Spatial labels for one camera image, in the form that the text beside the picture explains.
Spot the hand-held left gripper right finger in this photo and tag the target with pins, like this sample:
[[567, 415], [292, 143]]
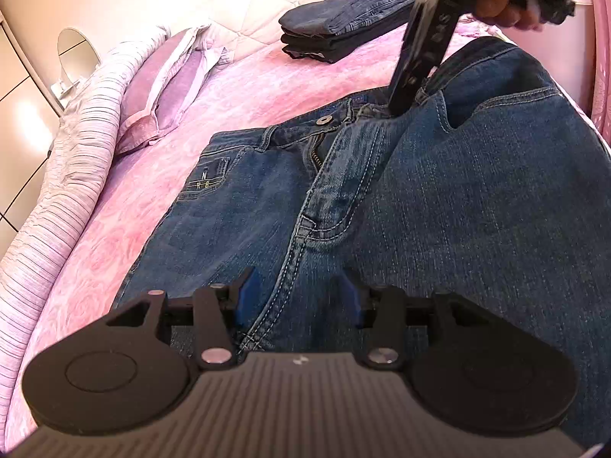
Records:
[[353, 300]]

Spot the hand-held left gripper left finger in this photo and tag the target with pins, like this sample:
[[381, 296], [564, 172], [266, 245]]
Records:
[[248, 298]]

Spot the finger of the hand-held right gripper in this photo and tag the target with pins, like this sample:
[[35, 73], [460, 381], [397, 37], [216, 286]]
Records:
[[425, 33]]

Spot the blue denim jeans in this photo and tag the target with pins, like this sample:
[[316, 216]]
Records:
[[429, 200]]

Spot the grey-blue folded jeans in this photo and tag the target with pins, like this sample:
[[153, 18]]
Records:
[[334, 9]]

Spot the black folded jeans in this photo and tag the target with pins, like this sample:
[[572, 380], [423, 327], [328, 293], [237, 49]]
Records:
[[329, 47]]

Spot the pink floral blanket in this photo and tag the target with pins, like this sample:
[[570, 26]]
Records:
[[267, 90]]

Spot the striped lilac duvet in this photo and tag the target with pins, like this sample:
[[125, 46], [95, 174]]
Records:
[[71, 162]]

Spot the purple pillow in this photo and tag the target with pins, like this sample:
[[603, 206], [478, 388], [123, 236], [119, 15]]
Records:
[[191, 81], [143, 100]]

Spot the glossy cream wardrobe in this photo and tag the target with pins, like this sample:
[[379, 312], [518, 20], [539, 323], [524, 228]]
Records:
[[24, 119]]

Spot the oval table mirror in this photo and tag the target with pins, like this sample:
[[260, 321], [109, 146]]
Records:
[[76, 52]]

